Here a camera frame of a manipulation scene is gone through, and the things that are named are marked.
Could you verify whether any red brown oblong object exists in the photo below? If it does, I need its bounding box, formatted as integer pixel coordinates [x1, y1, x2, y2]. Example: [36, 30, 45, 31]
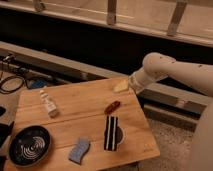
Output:
[104, 101, 121, 115]

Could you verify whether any blue box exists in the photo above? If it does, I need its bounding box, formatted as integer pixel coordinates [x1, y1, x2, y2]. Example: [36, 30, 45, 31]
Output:
[29, 79, 46, 89]

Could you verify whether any white tube bottle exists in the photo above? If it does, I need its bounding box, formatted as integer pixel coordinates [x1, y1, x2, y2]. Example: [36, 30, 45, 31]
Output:
[40, 90, 59, 118]

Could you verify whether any blue sponge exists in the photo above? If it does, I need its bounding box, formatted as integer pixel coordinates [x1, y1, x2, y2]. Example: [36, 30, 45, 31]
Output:
[68, 138, 90, 164]

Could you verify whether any wooden cutting board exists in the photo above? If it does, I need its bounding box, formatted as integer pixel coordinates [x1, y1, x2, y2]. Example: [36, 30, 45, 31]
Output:
[4, 78, 160, 171]

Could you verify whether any black white striped cloth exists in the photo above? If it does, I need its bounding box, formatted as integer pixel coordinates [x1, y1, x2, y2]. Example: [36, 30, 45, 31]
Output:
[104, 116, 118, 151]

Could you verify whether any black ceramic bowl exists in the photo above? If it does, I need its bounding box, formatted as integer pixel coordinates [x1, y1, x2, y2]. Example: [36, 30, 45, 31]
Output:
[8, 125, 51, 167]

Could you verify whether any black coiled cable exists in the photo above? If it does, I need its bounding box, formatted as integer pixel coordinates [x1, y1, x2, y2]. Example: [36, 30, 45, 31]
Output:
[0, 74, 26, 95]

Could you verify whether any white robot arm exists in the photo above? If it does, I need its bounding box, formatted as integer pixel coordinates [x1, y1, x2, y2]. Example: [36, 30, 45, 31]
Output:
[114, 52, 213, 171]

